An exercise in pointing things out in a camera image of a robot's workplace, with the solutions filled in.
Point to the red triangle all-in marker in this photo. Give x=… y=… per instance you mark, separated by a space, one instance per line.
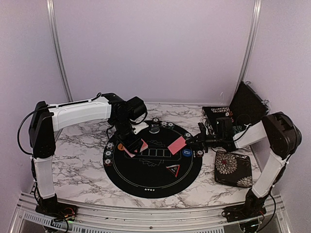
x=173 y=169

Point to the red playing card deck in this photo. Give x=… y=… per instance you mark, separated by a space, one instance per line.
x=136 y=149

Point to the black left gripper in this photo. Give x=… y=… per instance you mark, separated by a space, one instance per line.
x=130 y=145

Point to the blue small blind button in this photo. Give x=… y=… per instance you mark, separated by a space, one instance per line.
x=187 y=153

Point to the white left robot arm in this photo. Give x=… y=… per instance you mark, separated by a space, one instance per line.
x=50 y=121

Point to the black dealer button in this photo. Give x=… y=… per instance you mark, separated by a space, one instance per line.
x=154 y=129

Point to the floral patterned pouch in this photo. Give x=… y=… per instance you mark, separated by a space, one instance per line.
x=233 y=169

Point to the black poker chip case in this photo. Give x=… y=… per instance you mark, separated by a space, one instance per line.
x=246 y=108

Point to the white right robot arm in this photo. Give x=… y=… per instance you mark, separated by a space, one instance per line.
x=276 y=133

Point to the round black poker mat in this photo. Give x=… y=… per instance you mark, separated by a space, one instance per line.
x=146 y=175

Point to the orange big blind button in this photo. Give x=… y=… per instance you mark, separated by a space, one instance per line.
x=120 y=146

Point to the red card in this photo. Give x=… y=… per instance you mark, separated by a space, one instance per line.
x=177 y=145

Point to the grey chip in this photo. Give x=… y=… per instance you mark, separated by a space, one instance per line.
x=164 y=124
x=110 y=146

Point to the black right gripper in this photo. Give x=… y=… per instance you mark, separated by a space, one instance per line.
x=200 y=140

